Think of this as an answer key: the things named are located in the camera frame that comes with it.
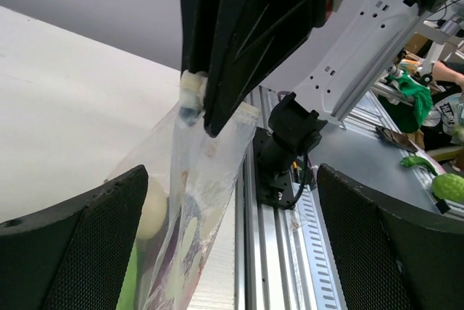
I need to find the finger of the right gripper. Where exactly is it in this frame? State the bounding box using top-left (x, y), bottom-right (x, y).
top-left (181, 0), bottom-right (227, 74)
top-left (204, 0), bottom-right (341, 137)

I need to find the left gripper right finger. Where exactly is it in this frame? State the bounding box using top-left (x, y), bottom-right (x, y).
top-left (317, 164), bottom-right (463, 309)

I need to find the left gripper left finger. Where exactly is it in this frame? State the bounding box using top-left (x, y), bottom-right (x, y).
top-left (1, 165), bottom-right (149, 309)

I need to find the white egg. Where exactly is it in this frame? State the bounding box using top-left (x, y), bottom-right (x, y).
top-left (136, 176), bottom-right (167, 240)

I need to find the clear zip top bag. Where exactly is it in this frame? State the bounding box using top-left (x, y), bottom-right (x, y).
top-left (113, 103), bottom-right (260, 309)

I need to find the light green chayote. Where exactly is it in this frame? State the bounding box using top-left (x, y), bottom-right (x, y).
top-left (116, 241), bottom-right (138, 310)

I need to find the purple eggplant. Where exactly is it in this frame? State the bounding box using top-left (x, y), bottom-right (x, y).
top-left (150, 195), bottom-right (203, 309)

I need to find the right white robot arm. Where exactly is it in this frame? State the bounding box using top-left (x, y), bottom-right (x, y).
top-left (181, 0), bottom-right (446, 154)

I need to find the white bag zipper slider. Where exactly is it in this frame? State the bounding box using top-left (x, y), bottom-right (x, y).
top-left (179, 70), bottom-right (208, 112)

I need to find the green toy on bench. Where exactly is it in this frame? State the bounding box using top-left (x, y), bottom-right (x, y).
top-left (400, 156), bottom-right (463, 203)

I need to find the person in background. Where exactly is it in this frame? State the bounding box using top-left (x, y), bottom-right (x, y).
top-left (394, 58), bottom-right (464, 151)

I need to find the white slotted cable duct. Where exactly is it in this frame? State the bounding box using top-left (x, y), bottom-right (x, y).
top-left (290, 183), bottom-right (346, 309)

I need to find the aluminium mounting rail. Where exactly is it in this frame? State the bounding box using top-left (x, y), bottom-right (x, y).
top-left (233, 85), bottom-right (363, 310)

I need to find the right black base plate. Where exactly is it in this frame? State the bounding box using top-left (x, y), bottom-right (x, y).
top-left (252, 127), bottom-right (294, 210)

